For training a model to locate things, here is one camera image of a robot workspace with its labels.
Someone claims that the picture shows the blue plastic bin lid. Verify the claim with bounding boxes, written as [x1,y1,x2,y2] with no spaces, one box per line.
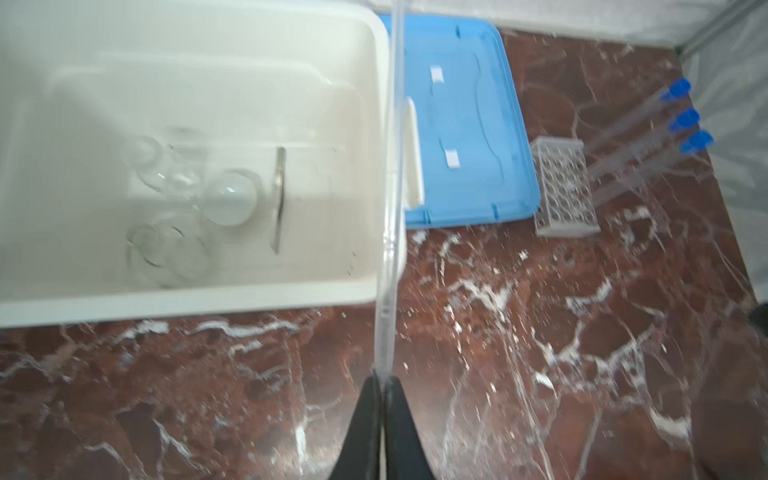
[404,15,541,229]

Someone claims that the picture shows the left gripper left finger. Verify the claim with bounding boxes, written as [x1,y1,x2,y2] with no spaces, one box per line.
[329,373,382,480]

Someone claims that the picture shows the small clear glass beaker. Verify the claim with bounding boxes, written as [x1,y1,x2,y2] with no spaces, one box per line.
[121,127,208,203]

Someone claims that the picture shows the glass stirring rod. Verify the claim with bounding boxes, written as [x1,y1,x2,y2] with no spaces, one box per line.
[374,1,407,380]

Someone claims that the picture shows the blue capped test tube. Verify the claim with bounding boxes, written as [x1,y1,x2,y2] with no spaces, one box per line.
[588,130,714,207]
[583,77,691,155]
[586,108,700,181]

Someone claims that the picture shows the white plastic storage bin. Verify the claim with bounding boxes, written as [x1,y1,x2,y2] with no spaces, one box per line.
[1,1,397,328]

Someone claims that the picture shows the clear test tube rack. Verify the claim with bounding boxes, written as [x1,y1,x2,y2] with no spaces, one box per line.
[530,136,601,238]

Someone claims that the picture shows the white ceramic dish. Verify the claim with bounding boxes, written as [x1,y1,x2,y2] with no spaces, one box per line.
[199,169,263,227]

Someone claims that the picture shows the clear glass flask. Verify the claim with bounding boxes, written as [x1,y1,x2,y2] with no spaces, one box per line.
[126,210,217,289]

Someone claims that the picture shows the metal tweezers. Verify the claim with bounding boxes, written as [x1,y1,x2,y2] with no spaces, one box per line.
[270,147,287,254]

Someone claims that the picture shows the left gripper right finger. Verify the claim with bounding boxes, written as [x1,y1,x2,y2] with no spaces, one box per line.
[383,376,435,480]

